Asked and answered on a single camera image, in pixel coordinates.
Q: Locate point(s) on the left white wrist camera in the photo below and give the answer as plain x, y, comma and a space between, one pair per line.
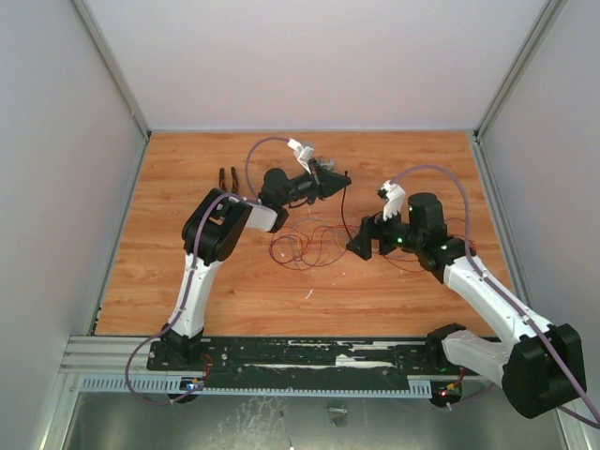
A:
302, 152

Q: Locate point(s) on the black zip tie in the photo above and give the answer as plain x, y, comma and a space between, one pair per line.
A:
343, 215

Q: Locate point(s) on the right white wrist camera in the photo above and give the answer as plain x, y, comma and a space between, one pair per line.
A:
393, 196

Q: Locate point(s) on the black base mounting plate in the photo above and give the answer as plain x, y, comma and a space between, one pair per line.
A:
308, 363

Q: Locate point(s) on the black adjustable wrench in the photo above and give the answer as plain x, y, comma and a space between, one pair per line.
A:
326, 164

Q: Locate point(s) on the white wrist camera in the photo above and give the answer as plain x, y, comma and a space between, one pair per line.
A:
393, 196
302, 152

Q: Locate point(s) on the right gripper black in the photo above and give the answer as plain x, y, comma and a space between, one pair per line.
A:
371, 235

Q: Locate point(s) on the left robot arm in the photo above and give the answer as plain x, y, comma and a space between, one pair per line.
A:
212, 232

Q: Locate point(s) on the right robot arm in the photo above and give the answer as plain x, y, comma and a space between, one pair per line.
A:
538, 365

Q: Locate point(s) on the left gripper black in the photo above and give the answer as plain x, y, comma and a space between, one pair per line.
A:
325, 183

